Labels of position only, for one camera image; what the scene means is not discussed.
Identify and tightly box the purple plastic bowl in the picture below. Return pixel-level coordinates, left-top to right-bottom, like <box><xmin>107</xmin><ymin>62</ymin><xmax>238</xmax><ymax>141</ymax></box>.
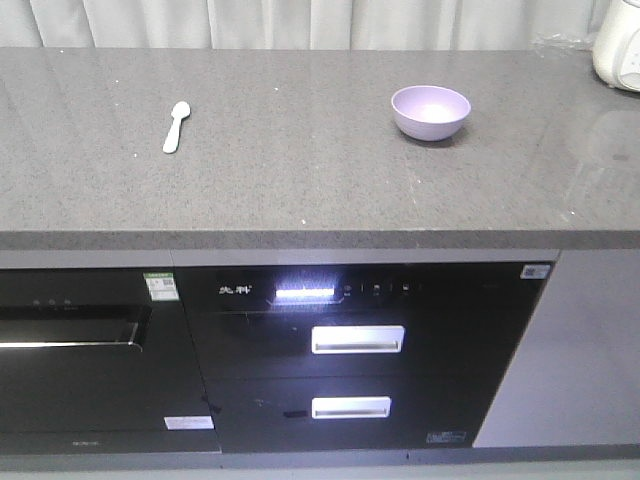
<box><xmin>391</xmin><ymin>85</ymin><xmax>471</xmax><ymax>141</ymax></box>

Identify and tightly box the light green plastic spoon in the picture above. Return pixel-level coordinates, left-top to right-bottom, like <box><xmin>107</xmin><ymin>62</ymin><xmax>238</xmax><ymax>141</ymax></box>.
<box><xmin>162</xmin><ymin>101</ymin><xmax>191</xmax><ymax>154</ymax></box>

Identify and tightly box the black drawer disinfection cabinet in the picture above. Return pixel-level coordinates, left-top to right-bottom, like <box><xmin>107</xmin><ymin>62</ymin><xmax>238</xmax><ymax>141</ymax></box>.
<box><xmin>176</xmin><ymin>253</ymin><xmax>555</xmax><ymax>454</ymax></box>

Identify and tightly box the black built-in dishwasher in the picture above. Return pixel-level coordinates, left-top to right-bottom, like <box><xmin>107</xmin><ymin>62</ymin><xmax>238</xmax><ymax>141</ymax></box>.
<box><xmin>1</xmin><ymin>250</ymin><xmax>220</xmax><ymax>455</ymax></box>

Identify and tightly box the white front cabinet panel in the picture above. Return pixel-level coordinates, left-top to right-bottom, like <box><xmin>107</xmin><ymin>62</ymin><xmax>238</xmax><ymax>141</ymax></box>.
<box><xmin>474</xmin><ymin>250</ymin><xmax>639</xmax><ymax>447</ymax></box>

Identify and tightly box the white kitchen appliance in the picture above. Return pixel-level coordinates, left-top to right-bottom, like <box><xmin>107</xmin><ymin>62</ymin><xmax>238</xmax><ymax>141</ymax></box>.
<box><xmin>592</xmin><ymin>0</ymin><xmax>639</xmax><ymax>92</ymax></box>

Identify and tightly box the white curtain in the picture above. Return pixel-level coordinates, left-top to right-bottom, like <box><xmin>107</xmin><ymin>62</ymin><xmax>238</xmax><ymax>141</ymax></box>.
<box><xmin>1</xmin><ymin>0</ymin><xmax>608</xmax><ymax>50</ymax></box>

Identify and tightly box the silver upper drawer handle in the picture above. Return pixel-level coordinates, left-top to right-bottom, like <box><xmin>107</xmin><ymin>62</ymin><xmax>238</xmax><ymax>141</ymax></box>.
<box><xmin>311</xmin><ymin>325</ymin><xmax>405</xmax><ymax>355</ymax></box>

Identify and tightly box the silver drawer handle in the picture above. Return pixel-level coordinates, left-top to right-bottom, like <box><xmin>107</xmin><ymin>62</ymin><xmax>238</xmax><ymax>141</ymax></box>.
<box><xmin>311</xmin><ymin>396</ymin><xmax>392</xmax><ymax>420</ymax></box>
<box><xmin>311</xmin><ymin>325</ymin><xmax>405</xmax><ymax>355</ymax></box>

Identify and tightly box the silver lower drawer handle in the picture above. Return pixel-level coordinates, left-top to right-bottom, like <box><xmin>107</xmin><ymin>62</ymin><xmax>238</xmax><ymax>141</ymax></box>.
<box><xmin>311</xmin><ymin>396</ymin><xmax>392</xmax><ymax>420</ymax></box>

